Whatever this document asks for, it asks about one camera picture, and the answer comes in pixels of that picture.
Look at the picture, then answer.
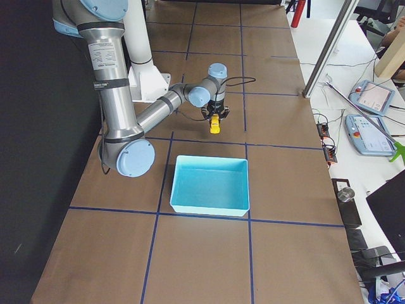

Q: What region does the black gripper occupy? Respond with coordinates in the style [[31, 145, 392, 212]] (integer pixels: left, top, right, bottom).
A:
[[201, 98, 230, 121]]

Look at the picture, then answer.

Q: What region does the red cylinder bottle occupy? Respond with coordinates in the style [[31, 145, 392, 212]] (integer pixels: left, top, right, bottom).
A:
[[290, 0, 307, 28]]

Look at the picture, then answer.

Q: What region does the grabber stick green handle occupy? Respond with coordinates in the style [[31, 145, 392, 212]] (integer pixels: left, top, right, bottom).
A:
[[325, 82, 405, 162]]

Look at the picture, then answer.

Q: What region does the orange connector block upper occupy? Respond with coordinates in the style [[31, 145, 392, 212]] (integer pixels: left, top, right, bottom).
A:
[[316, 123, 330, 138]]

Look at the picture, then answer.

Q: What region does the yellow beetle toy car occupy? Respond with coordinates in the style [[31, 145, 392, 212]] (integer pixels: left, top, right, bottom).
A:
[[209, 114, 220, 134]]

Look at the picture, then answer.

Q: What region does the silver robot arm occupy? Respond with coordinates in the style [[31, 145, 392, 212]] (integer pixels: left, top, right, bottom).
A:
[[53, 1, 227, 177]]

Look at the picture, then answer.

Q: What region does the black camera cable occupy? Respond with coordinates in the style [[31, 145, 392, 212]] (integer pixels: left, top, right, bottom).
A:
[[177, 75, 257, 122]]

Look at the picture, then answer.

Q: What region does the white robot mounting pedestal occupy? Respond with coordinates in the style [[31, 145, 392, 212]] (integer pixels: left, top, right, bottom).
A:
[[123, 0, 171, 103]]

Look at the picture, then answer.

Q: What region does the teach pendant lower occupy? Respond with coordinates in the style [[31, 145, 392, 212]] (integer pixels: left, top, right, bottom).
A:
[[345, 115, 396, 156]]

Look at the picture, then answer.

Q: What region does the orange connector block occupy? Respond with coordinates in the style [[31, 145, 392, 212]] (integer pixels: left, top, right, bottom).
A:
[[316, 123, 330, 138], [322, 144, 337, 165]]

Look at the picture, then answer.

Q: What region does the aluminium frame post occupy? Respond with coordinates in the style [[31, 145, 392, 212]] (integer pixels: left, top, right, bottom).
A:
[[302, 0, 359, 98]]

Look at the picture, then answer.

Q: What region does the teach pendant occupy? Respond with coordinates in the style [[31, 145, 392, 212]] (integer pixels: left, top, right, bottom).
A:
[[349, 80, 395, 116], [345, 115, 396, 156]]

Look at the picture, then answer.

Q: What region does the turquoise plastic bin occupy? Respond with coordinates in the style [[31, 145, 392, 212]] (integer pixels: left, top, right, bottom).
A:
[[170, 155, 250, 217]]

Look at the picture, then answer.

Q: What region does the silver metal cup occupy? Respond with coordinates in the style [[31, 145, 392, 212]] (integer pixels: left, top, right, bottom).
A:
[[337, 187, 355, 203]]

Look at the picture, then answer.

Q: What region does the orange connector block lower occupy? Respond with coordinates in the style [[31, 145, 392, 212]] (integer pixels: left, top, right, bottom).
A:
[[322, 144, 337, 165]]

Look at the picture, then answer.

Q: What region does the teach pendant upper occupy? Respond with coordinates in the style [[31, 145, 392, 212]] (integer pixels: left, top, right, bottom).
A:
[[349, 80, 395, 116]]

